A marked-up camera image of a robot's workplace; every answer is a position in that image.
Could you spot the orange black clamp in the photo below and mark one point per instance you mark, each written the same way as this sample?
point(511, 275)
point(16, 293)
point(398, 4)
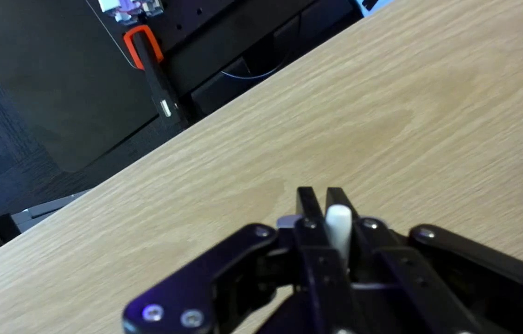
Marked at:
point(148, 56)

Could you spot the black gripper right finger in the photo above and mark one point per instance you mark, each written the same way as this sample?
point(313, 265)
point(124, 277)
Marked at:
point(446, 282)

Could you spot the white marker pen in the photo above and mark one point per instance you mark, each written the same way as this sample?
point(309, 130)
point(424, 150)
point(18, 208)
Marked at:
point(341, 228)

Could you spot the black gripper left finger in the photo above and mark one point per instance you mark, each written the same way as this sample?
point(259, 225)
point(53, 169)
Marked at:
point(218, 290)

